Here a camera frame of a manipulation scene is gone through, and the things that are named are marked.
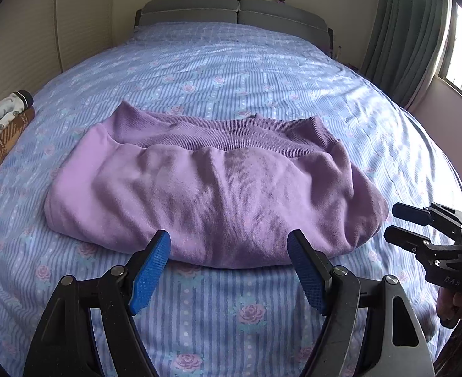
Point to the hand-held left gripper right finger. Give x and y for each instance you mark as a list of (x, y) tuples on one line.
[(307, 275)]

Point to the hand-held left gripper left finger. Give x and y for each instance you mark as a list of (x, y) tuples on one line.
[(150, 271)]

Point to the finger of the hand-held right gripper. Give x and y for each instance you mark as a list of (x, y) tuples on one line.
[(406, 237), (409, 213)]

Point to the purple sweatshirt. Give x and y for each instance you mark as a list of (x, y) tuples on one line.
[(215, 196)]

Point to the person's right hand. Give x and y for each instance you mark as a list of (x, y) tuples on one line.
[(449, 308)]

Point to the green curtain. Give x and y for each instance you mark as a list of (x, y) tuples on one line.
[(404, 35)]

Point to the brown plaid folded garment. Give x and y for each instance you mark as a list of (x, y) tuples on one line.
[(7, 141)]

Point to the blue floral blanket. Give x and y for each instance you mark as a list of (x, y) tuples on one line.
[(223, 66)]

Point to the grey padded headboard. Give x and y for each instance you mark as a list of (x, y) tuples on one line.
[(199, 13)]

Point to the cream wardrobe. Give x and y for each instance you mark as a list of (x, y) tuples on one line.
[(26, 27)]

